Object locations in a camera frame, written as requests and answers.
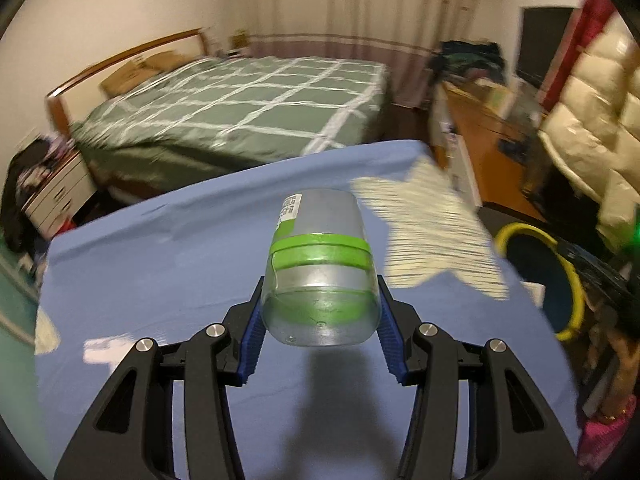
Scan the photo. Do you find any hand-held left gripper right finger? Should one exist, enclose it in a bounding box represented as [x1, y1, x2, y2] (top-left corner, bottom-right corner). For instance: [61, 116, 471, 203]
[377, 275, 583, 480]

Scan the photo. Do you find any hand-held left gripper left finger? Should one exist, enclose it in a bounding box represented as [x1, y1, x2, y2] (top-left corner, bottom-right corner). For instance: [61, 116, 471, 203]
[52, 275, 266, 480]

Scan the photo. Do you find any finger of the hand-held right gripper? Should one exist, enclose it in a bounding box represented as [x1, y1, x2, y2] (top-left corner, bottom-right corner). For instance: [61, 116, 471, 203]
[552, 240, 606, 283]

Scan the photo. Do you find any blue bin with yellow rim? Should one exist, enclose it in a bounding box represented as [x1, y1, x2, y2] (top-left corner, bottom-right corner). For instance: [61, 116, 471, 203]
[492, 223, 586, 343]

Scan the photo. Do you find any clear jar with green band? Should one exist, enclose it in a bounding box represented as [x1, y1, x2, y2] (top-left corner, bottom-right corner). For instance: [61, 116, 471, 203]
[260, 188, 378, 348]

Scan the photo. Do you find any person's right forearm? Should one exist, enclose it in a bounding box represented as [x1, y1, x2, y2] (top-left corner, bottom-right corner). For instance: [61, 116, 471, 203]
[580, 332, 640, 466]

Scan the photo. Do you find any blue tablecloth with star print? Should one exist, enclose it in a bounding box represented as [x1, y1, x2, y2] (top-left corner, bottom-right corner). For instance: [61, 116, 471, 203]
[34, 140, 583, 480]

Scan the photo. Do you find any cream puffer jacket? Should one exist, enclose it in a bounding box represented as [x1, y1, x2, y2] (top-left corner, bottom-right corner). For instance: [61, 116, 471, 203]
[537, 15, 640, 261]

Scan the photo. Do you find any wooden desk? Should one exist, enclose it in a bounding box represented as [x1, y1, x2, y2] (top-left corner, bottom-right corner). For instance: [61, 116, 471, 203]
[435, 80, 546, 221]

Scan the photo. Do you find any small green and white box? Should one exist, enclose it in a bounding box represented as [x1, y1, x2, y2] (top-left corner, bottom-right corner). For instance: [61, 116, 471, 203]
[480, 82, 516, 116]

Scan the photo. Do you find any black television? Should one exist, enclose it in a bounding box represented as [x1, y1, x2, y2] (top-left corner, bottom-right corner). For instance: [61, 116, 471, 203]
[516, 6, 586, 88]

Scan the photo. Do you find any pile of clothes on desk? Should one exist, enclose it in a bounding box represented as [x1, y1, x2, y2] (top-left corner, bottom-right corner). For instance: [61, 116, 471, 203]
[430, 39, 506, 83]

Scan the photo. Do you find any red garment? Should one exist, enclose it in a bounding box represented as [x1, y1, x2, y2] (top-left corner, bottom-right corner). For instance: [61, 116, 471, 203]
[542, 0, 616, 111]

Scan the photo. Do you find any frosted glass wardrobe door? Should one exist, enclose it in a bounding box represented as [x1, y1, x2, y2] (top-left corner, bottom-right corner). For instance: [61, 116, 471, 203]
[0, 245, 48, 361]

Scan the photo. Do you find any bed with green checked duvet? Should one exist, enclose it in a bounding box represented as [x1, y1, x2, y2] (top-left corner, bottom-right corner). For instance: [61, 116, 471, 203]
[46, 28, 392, 196]

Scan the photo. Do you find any white nightstand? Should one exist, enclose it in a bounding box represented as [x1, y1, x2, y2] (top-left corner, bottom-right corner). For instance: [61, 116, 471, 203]
[22, 150, 98, 241]

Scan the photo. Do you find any pile of dark clothes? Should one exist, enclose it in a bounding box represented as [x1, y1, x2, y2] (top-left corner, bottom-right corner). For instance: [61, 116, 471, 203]
[0, 135, 76, 256]

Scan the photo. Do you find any brown pillow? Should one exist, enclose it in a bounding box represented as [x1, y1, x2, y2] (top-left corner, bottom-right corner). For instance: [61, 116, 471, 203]
[142, 50, 188, 73]
[100, 57, 161, 97]

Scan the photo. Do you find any pink and white curtain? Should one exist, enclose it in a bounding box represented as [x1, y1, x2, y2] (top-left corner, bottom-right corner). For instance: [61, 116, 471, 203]
[235, 0, 488, 106]

